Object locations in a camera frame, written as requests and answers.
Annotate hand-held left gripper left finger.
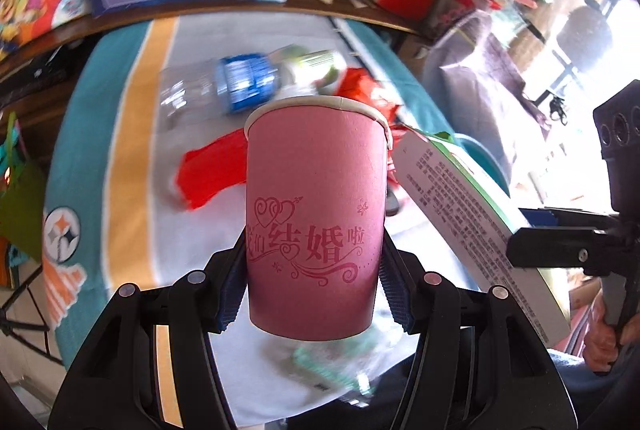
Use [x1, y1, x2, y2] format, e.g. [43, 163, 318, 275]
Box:
[47, 230, 251, 430]

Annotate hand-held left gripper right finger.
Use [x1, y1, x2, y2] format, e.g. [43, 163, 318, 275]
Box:
[378, 233, 581, 430]

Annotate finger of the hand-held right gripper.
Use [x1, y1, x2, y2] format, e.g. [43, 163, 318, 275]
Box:
[520, 206, 621, 231]
[505, 227, 626, 271]

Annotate white green cardboard box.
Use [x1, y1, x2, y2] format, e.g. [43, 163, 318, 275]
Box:
[394, 130, 573, 348]

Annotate clear green plastic packet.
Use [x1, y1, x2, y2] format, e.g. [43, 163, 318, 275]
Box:
[292, 340, 381, 403]

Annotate red plastic wrapper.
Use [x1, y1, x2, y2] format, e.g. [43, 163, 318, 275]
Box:
[334, 67, 418, 146]
[174, 130, 249, 211]

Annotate pink paper cup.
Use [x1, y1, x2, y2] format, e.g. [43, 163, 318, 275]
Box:
[244, 95, 392, 343]

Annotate clear plastic bottle blue label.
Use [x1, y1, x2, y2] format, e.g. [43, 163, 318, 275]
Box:
[157, 53, 282, 131]

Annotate white canister green label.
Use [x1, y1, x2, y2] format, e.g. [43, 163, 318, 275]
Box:
[277, 45, 351, 100]

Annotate person's right hand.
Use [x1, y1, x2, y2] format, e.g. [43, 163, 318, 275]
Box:
[582, 297, 640, 376]

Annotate blue denim trousers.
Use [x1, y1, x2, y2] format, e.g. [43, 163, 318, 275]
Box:
[547, 347, 640, 430]

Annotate grey plastic bag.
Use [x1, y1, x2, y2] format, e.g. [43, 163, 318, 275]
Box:
[425, 18, 551, 171]

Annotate black tripod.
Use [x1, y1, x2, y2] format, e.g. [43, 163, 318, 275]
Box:
[0, 260, 56, 356]

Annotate green bag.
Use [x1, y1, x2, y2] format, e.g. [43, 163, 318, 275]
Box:
[0, 110, 48, 261]

